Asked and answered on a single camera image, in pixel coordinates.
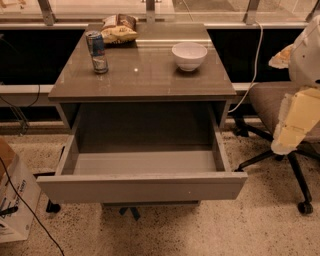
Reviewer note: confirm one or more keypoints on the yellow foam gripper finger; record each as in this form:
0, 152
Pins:
281, 59
299, 114

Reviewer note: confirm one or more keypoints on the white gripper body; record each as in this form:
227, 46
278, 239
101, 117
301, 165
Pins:
306, 61

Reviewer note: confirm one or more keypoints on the grey top drawer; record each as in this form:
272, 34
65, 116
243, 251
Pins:
131, 154

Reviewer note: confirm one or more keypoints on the grey office chair black base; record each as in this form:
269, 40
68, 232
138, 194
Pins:
266, 99

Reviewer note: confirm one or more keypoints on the white ceramic bowl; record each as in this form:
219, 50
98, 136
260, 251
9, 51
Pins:
189, 55

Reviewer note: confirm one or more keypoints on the yellow brown chip bag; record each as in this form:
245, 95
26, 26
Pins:
118, 29

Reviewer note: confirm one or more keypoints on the blue silver drink can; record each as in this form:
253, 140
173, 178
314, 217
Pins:
96, 49

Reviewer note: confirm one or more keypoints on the white cardboard box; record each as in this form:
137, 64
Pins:
17, 185

